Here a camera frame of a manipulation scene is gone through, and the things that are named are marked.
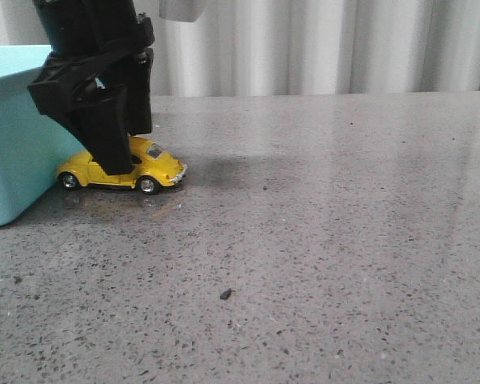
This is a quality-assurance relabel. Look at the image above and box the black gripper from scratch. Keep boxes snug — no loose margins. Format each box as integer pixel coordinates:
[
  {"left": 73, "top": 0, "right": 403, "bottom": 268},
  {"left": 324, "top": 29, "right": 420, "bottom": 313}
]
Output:
[{"left": 28, "top": 1, "right": 154, "bottom": 175}]

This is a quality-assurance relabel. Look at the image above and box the yellow toy beetle car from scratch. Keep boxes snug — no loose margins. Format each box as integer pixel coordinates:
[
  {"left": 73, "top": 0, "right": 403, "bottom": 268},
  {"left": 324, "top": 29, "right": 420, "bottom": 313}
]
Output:
[{"left": 56, "top": 136, "right": 187, "bottom": 194}]

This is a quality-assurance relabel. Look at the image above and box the light blue plastic box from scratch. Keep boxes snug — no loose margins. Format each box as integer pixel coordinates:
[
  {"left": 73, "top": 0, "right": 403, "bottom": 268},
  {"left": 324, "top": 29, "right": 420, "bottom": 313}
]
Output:
[{"left": 0, "top": 45, "right": 84, "bottom": 226}]

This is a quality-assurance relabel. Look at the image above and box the white pleated curtain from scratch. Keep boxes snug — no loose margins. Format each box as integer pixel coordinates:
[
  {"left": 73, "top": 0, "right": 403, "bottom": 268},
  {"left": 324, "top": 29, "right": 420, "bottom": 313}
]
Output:
[{"left": 0, "top": 0, "right": 480, "bottom": 98}]

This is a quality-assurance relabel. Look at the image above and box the small black debris crumb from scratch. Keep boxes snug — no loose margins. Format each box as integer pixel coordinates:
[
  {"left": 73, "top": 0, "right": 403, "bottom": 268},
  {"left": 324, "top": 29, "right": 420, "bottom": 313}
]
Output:
[{"left": 219, "top": 289, "right": 233, "bottom": 300}]

